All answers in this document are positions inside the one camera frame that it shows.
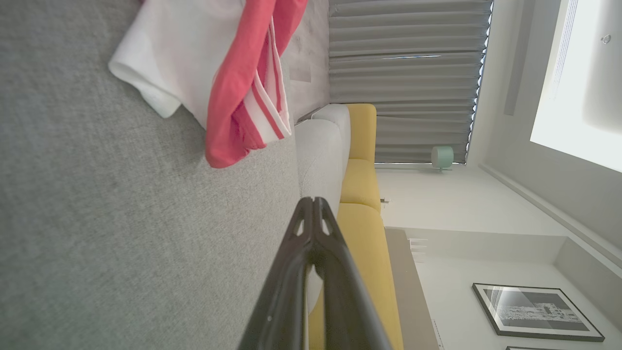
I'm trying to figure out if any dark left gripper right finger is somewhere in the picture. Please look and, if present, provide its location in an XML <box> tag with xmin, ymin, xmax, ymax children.
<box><xmin>313</xmin><ymin>196</ymin><xmax>393</xmax><ymax>350</ymax></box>

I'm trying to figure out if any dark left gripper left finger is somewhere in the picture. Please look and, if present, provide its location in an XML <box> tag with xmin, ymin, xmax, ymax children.
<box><xmin>238</xmin><ymin>197</ymin><xmax>314</xmax><ymax>350</ymax></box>

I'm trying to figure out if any red white basketball jersey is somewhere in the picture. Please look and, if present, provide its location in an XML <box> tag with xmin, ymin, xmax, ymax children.
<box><xmin>108</xmin><ymin>0</ymin><xmax>309</xmax><ymax>169</ymax></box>

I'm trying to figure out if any light grey sofa cushion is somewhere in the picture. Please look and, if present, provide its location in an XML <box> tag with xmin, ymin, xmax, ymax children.
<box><xmin>311</xmin><ymin>104</ymin><xmax>351</xmax><ymax>161</ymax></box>
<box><xmin>295</xmin><ymin>119</ymin><xmax>345</xmax><ymax>312</ymax></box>

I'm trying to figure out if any mint green lamp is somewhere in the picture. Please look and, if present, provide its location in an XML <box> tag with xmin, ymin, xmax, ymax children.
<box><xmin>431</xmin><ymin>146</ymin><xmax>454</xmax><ymax>172</ymax></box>

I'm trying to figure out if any black framed monochrome picture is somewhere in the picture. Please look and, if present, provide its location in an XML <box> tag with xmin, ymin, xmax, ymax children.
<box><xmin>472</xmin><ymin>283</ymin><xmax>605</xmax><ymax>342</ymax></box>

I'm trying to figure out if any grey fabric sofa seat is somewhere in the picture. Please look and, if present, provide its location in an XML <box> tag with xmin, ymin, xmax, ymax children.
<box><xmin>0</xmin><ymin>0</ymin><xmax>311</xmax><ymax>350</ymax></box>

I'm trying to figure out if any grey pleated curtain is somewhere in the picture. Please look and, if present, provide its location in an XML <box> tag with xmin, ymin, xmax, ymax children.
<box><xmin>328</xmin><ymin>0</ymin><xmax>494</xmax><ymax>164</ymax></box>

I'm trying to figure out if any bright recessed ceiling panel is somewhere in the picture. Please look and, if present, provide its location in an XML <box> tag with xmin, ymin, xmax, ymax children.
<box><xmin>530</xmin><ymin>0</ymin><xmax>622</xmax><ymax>173</ymax></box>

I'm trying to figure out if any beige wall ledge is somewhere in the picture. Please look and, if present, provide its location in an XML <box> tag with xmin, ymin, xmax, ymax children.
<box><xmin>385</xmin><ymin>227</ymin><xmax>440</xmax><ymax>350</ymax></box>

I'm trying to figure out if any white slatted wall vent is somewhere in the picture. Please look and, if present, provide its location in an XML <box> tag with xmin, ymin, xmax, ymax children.
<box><xmin>408</xmin><ymin>237</ymin><xmax>429</xmax><ymax>263</ymax></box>

